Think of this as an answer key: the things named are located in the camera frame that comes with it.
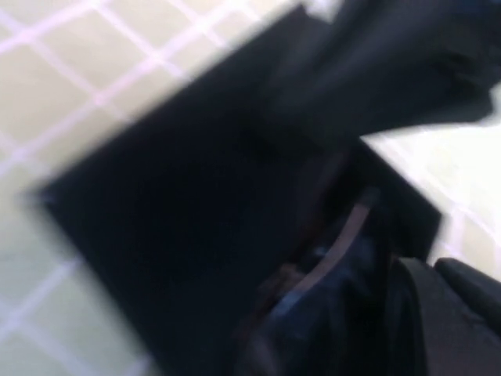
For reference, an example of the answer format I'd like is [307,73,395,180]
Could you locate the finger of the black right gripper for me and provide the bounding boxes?
[269,0,498,139]

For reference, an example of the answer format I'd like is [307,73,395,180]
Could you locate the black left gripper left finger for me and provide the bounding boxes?
[385,256,501,376]

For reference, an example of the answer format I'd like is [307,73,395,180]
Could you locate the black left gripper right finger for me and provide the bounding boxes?
[434,256,501,338]

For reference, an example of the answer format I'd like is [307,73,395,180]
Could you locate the black framed glasses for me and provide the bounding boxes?
[234,187,396,376]

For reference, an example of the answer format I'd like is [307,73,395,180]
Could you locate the black printed glasses case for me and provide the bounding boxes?
[23,3,443,376]

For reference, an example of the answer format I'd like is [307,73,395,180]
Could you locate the green white-grid tablecloth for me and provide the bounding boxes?
[0,0,501,376]

